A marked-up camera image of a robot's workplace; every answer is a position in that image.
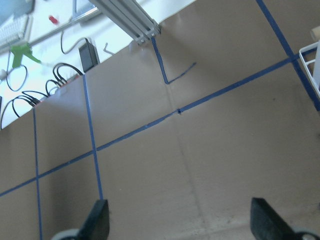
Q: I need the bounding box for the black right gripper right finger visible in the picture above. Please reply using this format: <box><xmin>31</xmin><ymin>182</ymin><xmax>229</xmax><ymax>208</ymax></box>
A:
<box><xmin>250</xmin><ymin>197</ymin><xmax>302</xmax><ymax>240</ymax></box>

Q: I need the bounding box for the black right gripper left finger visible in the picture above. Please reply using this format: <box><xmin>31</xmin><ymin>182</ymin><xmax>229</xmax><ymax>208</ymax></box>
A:
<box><xmin>75</xmin><ymin>199</ymin><xmax>110</xmax><ymax>240</ymax></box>

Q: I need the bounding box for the black power adapter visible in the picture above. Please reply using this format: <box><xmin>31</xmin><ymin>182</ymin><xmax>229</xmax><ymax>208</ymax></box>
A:
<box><xmin>78</xmin><ymin>38</ymin><xmax>100</xmax><ymax>73</ymax></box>

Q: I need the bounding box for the white keyboard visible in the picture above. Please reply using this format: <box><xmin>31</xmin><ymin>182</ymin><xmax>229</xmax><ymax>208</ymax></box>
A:
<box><xmin>0</xmin><ymin>14</ymin><xmax>33</xmax><ymax>54</ymax></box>

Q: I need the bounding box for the white wire cup rack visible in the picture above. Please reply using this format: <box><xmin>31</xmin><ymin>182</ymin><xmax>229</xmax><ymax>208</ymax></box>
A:
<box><xmin>298</xmin><ymin>41</ymin><xmax>320</xmax><ymax>99</ymax></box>

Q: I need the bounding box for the green handled reach grabber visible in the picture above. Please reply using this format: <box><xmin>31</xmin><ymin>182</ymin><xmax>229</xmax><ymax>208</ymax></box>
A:
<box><xmin>10</xmin><ymin>43</ymin><xmax>42</xmax><ymax>69</ymax></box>

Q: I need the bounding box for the aluminium frame post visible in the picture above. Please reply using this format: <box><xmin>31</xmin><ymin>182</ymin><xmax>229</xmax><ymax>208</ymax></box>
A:
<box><xmin>91</xmin><ymin>0</ymin><xmax>161</xmax><ymax>45</ymax></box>

